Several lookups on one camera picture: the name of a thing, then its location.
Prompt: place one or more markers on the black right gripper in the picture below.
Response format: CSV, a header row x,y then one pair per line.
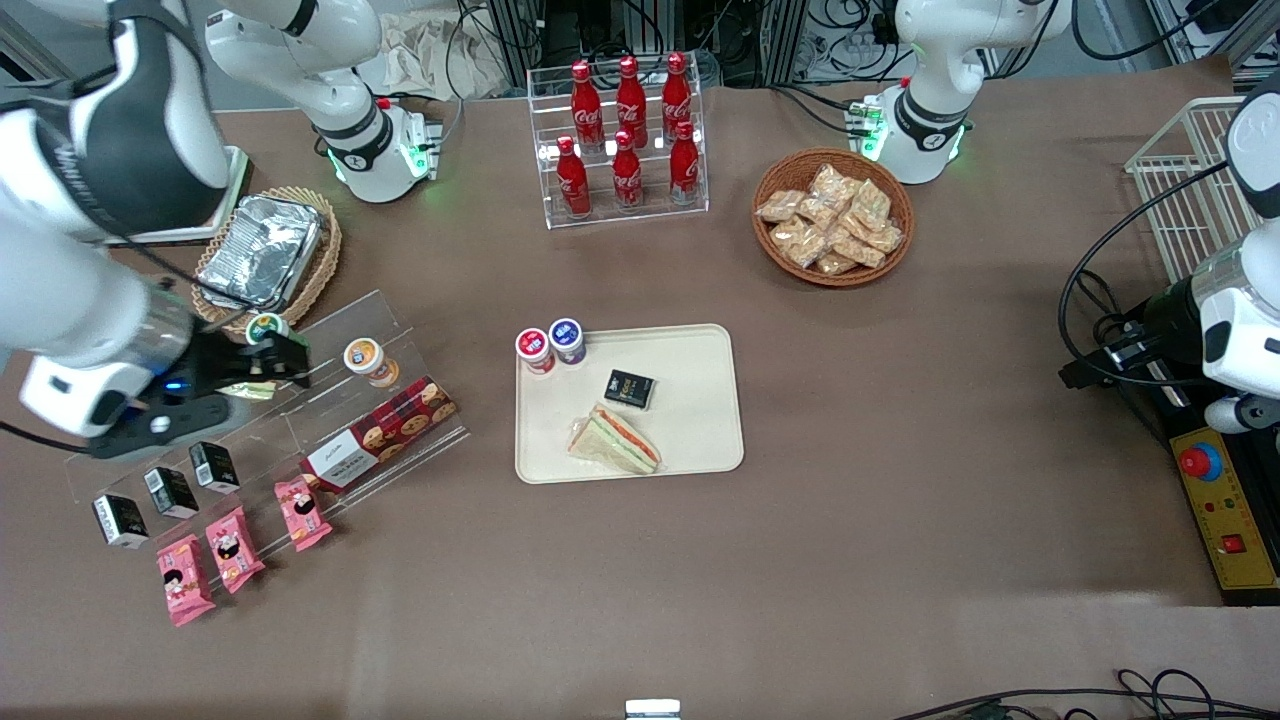
x,y
216,361

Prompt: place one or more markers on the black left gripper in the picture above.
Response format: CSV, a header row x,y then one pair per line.
x,y
1163,314

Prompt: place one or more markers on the triangle sandwich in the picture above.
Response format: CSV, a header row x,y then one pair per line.
x,y
252,391
620,445

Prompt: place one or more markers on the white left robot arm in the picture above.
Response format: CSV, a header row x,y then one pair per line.
x,y
935,60

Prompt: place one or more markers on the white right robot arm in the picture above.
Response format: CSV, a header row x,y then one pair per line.
x,y
60,290

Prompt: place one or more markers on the white rectangular snack tray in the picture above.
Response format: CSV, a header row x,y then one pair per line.
x,y
240,175

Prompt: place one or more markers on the beige plastic tray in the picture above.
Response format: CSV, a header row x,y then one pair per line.
x,y
690,400

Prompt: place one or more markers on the clear acrylic tiered display stand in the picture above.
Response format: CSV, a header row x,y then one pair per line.
x,y
340,325

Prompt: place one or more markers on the orange lid small cup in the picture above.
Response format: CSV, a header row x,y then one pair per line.
x,y
368,360

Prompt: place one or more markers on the oval wicker basket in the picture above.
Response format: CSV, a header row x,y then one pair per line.
x,y
320,265

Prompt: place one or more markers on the stacked aluminium foil containers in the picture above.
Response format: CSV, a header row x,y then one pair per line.
x,y
260,250

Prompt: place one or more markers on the red plaid cookie box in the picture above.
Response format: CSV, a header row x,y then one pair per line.
x,y
385,430

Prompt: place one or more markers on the small black white box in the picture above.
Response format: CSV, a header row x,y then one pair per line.
x,y
173,492
120,520
214,467

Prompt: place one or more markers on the pink snack pack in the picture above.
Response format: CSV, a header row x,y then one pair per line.
x,y
234,550
303,513
185,582

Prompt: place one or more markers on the yellow emergency stop box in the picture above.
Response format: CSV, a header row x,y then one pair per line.
x,y
1235,520

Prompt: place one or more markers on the clear wrapped cracker packet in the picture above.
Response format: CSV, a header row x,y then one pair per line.
x,y
884,238
838,265
810,250
790,233
872,203
832,183
858,248
780,206

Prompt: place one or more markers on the red lid small cup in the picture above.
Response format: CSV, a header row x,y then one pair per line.
x,y
535,348

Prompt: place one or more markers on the blue lid small cup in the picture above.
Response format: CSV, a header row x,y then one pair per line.
x,y
567,338

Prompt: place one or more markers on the crumpled beige cloth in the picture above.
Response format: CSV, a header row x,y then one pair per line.
x,y
425,55

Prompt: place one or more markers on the round wicker basket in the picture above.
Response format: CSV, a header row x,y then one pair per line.
x,y
775,255

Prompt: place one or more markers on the red cola bottle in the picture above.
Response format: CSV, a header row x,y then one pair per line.
x,y
573,180
627,175
586,105
631,100
685,165
677,95

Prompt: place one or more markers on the black box with gold print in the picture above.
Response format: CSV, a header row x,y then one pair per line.
x,y
629,390

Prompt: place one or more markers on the clear acrylic bottle rack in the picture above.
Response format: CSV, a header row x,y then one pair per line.
x,y
650,205

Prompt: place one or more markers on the small white device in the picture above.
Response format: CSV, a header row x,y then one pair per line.
x,y
652,709

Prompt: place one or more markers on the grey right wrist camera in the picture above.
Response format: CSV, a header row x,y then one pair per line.
x,y
160,425

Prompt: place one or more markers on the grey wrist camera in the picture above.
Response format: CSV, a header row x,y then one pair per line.
x,y
160,425
1240,413

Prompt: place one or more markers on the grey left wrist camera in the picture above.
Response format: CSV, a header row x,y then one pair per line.
x,y
1240,413

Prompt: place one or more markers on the aluminium frame equipment rack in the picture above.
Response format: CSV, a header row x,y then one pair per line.
x,y
650,30

